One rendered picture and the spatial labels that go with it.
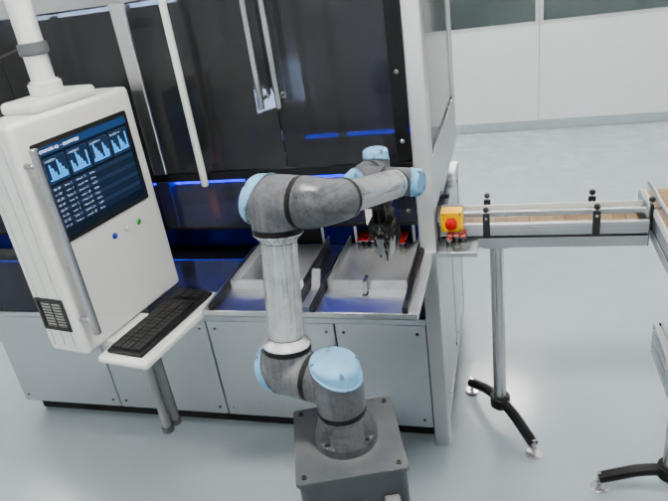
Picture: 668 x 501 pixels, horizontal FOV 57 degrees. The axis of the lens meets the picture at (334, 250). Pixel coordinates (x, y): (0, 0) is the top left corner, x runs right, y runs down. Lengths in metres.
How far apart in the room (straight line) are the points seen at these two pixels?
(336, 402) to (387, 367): 1.05
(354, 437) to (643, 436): 1.56
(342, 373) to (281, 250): 0.30
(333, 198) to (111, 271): 1.07
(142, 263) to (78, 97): 0.60
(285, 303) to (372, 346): 1.04
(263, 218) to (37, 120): 0.86
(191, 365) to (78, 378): 0.63
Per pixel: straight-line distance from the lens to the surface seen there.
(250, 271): 2.20
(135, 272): 2.24
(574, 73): 6.66
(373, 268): 2.07
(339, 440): 1.48
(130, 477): 2.87
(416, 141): 2.01
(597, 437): 2.74
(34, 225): 1.98
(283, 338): 1.44
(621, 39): 6.67
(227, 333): 2.58
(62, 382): 3.24
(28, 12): 2.07
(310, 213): 1.27
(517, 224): 2.21
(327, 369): 1.39
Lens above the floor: 1.83
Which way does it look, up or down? 25 degrees down
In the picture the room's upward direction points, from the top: 8 degrees counter-clockwise
